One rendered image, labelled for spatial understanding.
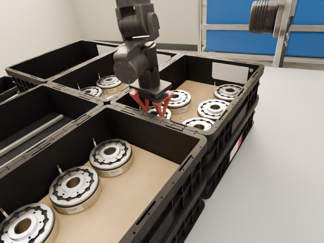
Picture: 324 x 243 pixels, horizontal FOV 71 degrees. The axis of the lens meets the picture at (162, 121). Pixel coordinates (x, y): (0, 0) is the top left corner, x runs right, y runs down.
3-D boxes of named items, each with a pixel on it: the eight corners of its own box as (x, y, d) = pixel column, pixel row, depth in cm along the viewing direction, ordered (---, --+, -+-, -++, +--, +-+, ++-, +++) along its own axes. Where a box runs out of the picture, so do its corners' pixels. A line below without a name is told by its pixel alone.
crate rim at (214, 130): (183, 59, 88) (182, 52, 87) (264, 71, 73) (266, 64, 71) (109, 110, 63) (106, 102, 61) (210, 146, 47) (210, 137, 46)
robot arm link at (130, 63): (156, 9, 50) (124, 15, 54) (130, 26, 42) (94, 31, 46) (167, 61, 57) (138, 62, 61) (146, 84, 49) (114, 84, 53)
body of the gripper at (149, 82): (156, 101, 58) (153, 74, 53) (128, 90, 63) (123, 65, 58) (172, 88, 61) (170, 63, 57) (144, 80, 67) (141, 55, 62)
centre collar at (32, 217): (27, 211, 44) (26, 209, 44) (44, 221, 42) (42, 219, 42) (3, 233, 41) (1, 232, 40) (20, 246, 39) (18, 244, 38)
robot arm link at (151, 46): (159, 37, 55) (138, 36, 57) (145, 47, 50) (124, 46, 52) (161, 64, 59) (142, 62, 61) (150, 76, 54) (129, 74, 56)
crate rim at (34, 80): (83, 43, 118) (81, 38, 117) (125, 50, 103) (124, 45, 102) (5, 74, 93) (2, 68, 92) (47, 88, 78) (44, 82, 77)
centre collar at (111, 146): (110, 143, 58) (110, 141, 58) (124, 149, 56) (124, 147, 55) (96, 155, 55) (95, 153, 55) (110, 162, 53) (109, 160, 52)
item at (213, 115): (206, 98, 73) (206, 96, 72) (237, 105, 68) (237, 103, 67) (191, 114, 66) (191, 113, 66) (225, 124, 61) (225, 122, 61)
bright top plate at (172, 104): (168, 89, 80) (168, 87, 79) (195, 94, 75) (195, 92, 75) (153, 103, 73) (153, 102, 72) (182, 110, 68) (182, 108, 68)
